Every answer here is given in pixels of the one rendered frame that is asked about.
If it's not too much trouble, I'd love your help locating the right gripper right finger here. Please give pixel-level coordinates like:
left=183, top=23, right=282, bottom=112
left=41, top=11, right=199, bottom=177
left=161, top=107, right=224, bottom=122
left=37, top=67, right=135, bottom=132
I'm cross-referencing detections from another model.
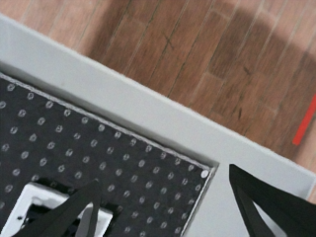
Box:
left=229, top=164, right=316, bottom=237

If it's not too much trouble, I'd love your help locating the black well plate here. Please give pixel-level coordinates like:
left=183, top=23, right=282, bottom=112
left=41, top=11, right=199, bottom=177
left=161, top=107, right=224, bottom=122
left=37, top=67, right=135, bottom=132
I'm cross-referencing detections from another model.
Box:
left=19, top=200, right=82, bottom=237

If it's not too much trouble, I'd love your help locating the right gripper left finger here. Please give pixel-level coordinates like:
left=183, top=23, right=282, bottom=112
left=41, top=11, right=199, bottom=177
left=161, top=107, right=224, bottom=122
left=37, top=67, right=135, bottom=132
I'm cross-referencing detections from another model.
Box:
left=10, top=180, right=102, bottom=237

